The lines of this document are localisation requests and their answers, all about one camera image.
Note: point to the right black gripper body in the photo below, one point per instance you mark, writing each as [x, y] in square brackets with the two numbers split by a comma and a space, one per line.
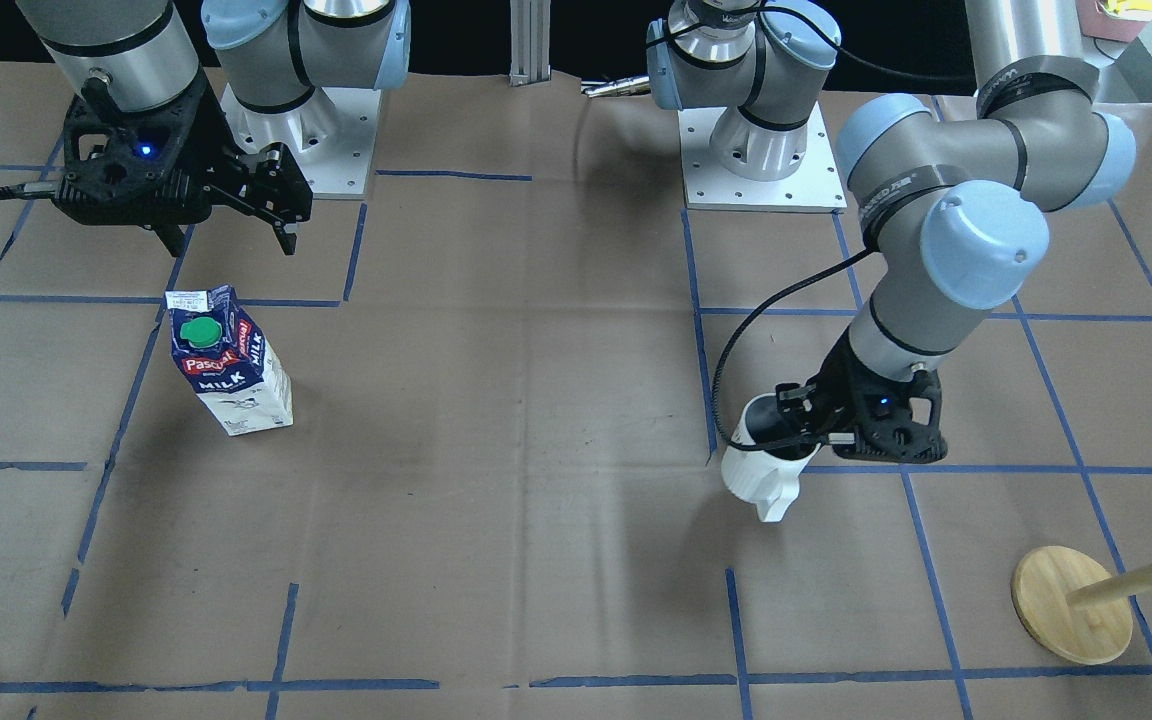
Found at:
[220, 160]

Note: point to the blue white milk carton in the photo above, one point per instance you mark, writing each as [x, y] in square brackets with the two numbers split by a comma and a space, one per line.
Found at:
[227, 360]

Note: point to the white ceramic mug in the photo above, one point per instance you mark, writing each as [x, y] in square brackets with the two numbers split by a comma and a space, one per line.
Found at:
[769, 480]

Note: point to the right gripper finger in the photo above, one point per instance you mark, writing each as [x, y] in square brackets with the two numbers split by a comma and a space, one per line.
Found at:
[172, 236]
[268, 185]

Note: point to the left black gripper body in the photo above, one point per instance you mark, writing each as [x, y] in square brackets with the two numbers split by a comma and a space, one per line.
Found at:
[838, 382]

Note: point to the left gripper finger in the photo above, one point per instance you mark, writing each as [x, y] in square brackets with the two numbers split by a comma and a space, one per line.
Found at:
[803, 445]
[791, 397]

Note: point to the aluminium frame post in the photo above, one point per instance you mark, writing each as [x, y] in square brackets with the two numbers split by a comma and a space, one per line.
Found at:
[529, 42]

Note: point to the wooden mug tree stand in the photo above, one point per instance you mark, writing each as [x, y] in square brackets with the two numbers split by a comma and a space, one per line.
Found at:
[1073, 606]

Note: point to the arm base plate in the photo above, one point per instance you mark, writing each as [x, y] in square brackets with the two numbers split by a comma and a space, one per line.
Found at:
[731, 165]
[332, 136]

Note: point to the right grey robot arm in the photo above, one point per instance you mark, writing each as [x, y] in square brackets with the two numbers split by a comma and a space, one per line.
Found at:
[275, 53]

